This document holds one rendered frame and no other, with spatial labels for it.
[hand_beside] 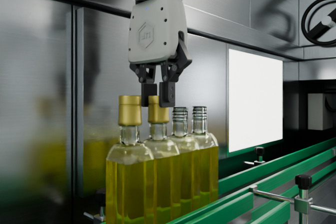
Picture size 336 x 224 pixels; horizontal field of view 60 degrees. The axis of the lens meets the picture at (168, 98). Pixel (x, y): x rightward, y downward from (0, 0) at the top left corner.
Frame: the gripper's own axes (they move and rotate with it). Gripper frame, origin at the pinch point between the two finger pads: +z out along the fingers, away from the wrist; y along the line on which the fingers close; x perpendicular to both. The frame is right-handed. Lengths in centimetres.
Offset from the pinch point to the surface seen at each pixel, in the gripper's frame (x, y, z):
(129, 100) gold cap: -6.9, 1.0, 0.8
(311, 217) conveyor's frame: 58, 6, 36
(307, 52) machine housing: 108, -11, -20
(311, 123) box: 120, -13, 13
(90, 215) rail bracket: -7.1, -9.1, 20.4
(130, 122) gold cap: -6.8, 1.2, 4.0
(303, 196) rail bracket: 23.5, 15.2, 19.0
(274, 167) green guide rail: 53, -3, 22
